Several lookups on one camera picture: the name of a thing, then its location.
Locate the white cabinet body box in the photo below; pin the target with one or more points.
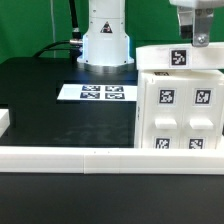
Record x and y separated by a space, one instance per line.
184 76

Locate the white marker sheet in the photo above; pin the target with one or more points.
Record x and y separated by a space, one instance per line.
86 92

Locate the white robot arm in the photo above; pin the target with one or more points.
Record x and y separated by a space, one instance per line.
106 45

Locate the white U-shaped fence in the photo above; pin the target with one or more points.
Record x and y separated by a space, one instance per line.
110 161

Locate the white cabinet door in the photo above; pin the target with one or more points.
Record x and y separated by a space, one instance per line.
163 109
203 115

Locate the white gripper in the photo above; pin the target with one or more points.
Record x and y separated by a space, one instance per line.
196 24

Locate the white cabinet top box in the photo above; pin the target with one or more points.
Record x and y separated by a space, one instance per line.
180 56

